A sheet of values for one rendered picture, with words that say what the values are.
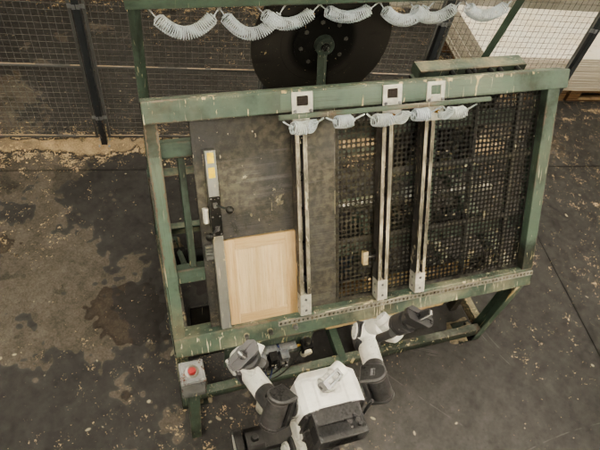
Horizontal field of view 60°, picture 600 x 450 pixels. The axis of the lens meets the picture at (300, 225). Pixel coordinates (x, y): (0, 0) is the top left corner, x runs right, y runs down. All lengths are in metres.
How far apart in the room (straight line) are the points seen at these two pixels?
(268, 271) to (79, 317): 1.69
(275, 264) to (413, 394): 1.59
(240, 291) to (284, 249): 0.31
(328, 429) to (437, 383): 1.93
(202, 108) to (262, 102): 0.27
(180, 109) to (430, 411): 2.59
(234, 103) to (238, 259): 0.79
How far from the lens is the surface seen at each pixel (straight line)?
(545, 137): 3.28
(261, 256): 2.69
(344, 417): 2.15
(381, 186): 2.73
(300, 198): 2.57
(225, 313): 2.77
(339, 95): 2.50
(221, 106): 2.35
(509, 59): 3.44
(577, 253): 5.23
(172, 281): 2.63
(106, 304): 4.00
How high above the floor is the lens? 3.40
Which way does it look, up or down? 50 degrees down
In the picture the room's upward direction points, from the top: 12 degrees clockwise
